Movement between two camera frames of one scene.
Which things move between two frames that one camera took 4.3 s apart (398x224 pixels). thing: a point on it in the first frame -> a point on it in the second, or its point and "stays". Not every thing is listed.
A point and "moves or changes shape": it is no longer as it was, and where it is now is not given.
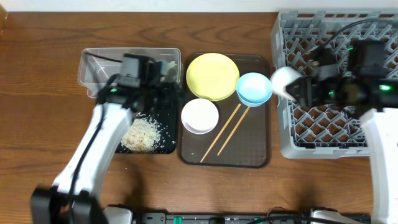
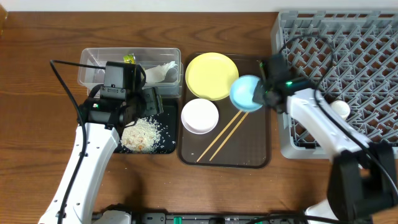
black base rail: [237, 218] stays
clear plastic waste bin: [96, 66] stays
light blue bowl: [254, 89] moves or changes shape
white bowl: [199, 116] stays
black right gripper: [310, 91] -> [263, 87]
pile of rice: [143, 135] stays
